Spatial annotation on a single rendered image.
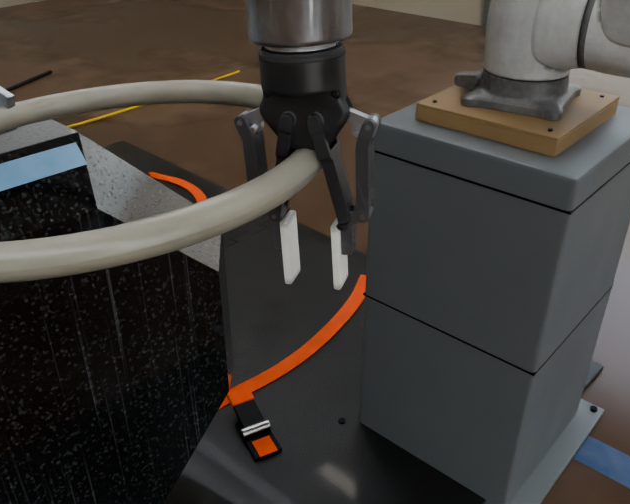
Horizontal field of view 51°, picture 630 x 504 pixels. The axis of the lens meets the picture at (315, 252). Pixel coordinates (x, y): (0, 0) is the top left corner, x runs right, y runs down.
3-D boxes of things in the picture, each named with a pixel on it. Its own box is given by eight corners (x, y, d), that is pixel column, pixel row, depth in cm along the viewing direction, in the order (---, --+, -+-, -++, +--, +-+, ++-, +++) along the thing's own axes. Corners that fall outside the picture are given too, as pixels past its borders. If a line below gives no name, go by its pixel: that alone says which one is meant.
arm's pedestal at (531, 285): (437, 332, 199) (469, 64, 158) (604, 412, 171) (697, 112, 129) (329, 426, 167) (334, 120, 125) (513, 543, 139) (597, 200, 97)
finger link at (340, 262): (338, 213, 66) (346, 213, 65) (341, 275, 69) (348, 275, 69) (330, 226, 63) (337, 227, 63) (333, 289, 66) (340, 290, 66)
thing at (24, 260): (-269, 219, 64) (-285, 191, 63) (115, 87, 100) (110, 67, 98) (57, 365, 39) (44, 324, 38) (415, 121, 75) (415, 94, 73)
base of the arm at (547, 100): (471, 76, 138) (474, 48, 135) (581, 92, 128) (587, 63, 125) (438, 101, 125) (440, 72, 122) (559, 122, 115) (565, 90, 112)
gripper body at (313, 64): (360, 34, 59) (362, 135, 63) (270, 34, 62) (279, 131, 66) (336, 52, 53) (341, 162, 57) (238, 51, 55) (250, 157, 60)
